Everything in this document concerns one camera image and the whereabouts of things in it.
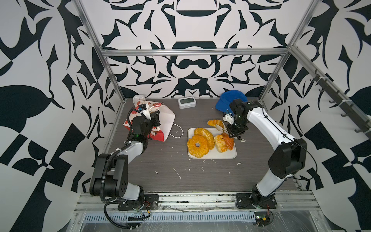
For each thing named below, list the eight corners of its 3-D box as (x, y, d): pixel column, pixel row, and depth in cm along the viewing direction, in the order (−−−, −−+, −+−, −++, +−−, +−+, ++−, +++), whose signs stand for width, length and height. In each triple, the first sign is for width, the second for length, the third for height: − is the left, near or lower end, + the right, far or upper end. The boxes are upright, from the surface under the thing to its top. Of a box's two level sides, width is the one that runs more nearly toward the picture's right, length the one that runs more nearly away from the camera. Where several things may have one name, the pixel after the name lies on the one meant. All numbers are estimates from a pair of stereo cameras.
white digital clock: (180, 109, 115) (179, 106, 112) (178, 102, 120) (177, 98, 117) (196, 106, 117) (197, 103, 114) (194, 99, 122) (194, 96, 119)
